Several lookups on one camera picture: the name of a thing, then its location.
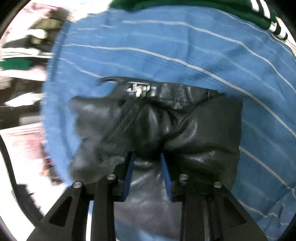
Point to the row of hanging clothes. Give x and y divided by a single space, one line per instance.
44 25

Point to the folded green striped garment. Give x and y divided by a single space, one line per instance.
208 7

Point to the blue striped plaid bed sheet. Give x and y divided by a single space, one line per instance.
161 46

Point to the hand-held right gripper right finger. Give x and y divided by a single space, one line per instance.
167 178

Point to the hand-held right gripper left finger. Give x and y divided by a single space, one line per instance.
129 178

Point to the black leather jacket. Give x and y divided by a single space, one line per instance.
196 129

